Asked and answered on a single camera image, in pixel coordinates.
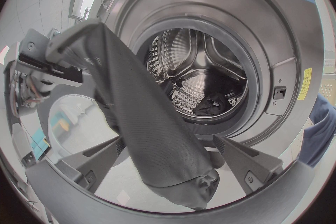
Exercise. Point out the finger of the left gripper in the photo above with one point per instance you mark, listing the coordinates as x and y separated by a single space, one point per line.
68 39

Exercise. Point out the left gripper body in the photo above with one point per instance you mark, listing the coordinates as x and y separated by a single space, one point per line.
56 70

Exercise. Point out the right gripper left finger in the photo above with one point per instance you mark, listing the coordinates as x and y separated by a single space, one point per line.
86 165

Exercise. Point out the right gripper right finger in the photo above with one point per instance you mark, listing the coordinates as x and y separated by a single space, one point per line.
249 164

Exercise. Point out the dark grey garment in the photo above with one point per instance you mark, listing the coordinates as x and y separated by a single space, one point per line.
147 112

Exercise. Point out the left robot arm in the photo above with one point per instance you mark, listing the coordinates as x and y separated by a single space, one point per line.
25 91

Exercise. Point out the washing machine door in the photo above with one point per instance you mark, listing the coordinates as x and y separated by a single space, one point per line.
76 123

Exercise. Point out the grey washing machine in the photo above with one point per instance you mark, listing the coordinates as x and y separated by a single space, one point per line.
262 7

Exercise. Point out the black garment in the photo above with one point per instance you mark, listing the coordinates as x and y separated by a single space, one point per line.
210 107

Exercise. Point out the dark blue garment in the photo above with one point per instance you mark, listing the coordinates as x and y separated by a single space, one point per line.
320 128

